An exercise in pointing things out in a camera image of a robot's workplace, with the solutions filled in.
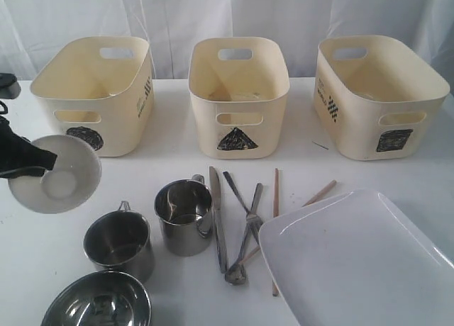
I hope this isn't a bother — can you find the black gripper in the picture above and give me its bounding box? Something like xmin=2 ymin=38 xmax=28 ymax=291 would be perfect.
xmin=1 ymin=101 xmax=57 ymax=179

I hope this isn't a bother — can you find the white ceramic bowl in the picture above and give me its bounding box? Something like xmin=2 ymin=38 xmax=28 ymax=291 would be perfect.
xmin=8 ymin=135 xmax=101 ymax=214

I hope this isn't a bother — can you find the steel mug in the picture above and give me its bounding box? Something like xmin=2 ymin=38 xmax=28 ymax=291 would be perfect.
xmin=83 ymin=201 xmax=155 ymax=283
xmin=154 ymin=174 xmax=213 ymax=257

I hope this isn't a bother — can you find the stainless steel bowl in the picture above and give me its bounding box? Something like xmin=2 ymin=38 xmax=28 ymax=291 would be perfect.
xmin=41 ymin=270 xmax=152 ymax=325

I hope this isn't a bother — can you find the cream bin with circle mark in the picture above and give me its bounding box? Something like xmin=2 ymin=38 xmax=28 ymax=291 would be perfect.
xmin=30 ymin=36 xmax=154 ymax=157

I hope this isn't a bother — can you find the stainless steel table knife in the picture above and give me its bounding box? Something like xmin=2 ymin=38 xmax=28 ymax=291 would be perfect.
xmin=209 ymin=166 xmax=228 ymax=274

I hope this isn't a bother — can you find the white curtain backdrop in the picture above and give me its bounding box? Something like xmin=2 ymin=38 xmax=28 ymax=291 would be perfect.
xmin=1 ymin=0 xmax=453 ymax=82

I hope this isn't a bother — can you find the cream bin with triangle mark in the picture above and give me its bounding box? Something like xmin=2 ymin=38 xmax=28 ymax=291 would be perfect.
xmin=188 ymin=37 xmax=290 ymax=159

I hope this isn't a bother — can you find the stainless steel spoon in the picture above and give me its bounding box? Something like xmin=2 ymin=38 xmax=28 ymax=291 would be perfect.
xmin=222 ymin=171 xmax=263 ymax=235

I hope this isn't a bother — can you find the stainless steel fork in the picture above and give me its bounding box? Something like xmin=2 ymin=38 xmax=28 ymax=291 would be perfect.
xmin=224 ymin=183 xmax=263 ymax=286

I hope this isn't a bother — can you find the wooden chopstick upright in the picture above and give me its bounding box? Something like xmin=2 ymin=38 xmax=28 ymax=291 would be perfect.
xmin=272 ymin=168 xmax=279 ymax=297

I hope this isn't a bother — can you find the wooden chopstick slanted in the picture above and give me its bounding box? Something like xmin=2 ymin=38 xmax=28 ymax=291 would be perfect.
xmin=239 ymin=179 xmax=337 ymax=264

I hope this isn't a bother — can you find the white rectangular plate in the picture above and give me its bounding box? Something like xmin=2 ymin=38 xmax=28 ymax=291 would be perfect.
xmin=259 ymin=189 xmax=453 ymax=325

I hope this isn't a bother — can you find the cream bin with square mark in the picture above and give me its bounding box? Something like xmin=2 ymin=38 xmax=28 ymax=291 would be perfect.
xmin=314 ymin=35 xmax=450 ymax=161

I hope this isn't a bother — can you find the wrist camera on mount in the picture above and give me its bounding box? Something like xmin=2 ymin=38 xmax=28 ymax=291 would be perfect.
xmin=0 ymin=72 xmax=21 ymax=99

